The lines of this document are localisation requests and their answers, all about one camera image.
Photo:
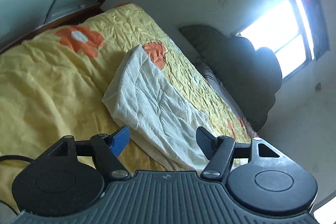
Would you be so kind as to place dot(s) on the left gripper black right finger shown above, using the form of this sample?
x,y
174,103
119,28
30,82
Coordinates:
x,y
218,150

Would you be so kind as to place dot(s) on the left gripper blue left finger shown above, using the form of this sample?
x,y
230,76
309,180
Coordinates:
x,y
107,149

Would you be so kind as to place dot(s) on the white cream pants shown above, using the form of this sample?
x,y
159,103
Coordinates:
x,y
162,122

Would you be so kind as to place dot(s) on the grey striped pillow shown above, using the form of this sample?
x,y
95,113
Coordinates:
x,y
204,69

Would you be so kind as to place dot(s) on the dark scalloped headboard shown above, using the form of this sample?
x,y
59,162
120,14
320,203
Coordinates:
x,y
252,77

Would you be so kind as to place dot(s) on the yellow floral bed quilt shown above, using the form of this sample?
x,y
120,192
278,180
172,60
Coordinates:
x,y
53,84

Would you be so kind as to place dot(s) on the bright window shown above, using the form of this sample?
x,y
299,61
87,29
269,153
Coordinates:
x,y
284,29

